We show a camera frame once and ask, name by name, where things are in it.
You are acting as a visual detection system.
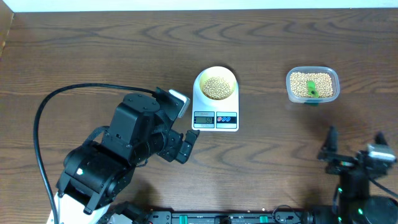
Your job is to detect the green plastic measuring scoop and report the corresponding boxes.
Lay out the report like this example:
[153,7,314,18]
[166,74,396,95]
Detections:
[307,80,319,98]

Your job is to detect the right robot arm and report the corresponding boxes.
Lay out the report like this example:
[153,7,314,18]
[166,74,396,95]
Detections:
[301,126,397,224]

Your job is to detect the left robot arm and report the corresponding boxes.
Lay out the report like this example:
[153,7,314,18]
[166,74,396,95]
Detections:
[48,88,199,223]

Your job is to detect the white digital kitchen scale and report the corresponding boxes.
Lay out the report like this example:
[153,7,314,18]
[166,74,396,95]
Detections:
[192,73,239,132]

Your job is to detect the soybeans in yellow bowl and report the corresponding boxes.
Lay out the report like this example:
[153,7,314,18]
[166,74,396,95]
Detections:
[202,77,232,100]

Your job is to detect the yellow plastic bowl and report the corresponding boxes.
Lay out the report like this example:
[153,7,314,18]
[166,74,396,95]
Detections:
[199,66,238,100]

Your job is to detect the green tape on container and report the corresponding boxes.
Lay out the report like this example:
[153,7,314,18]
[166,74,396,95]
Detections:
[304,102,319,106]

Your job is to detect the clear container of soybeans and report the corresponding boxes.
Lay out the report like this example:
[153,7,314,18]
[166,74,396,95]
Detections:
[286,66,340,103]

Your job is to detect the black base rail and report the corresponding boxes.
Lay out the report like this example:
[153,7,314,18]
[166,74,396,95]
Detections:
[105,202,315,224]

